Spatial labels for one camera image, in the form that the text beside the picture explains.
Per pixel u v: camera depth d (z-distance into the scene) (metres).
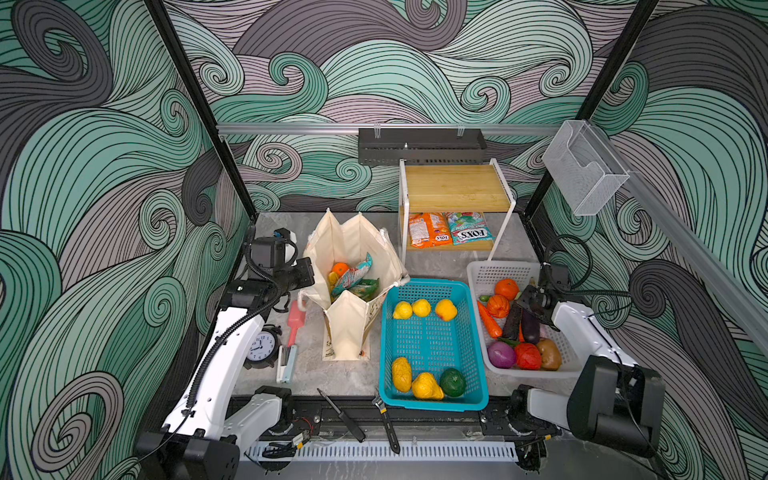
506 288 0.92
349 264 0.99
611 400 0.41
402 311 0.89
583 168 0.79
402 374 0.76
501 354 0.78
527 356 0.77
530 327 0.82
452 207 0.78
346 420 0.73
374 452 0.70
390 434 0.71
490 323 0.87
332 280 0.92
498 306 0.86
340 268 0.97
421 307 0.89
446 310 0.88
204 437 0.37
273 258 0.56
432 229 0.92
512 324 0.87
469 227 0.91
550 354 0.78
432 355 0.85
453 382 0.74
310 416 0.73
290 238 0.69
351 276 0.88
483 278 0.95
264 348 0.83
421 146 0.96
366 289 0.84
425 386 0.73
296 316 0.89
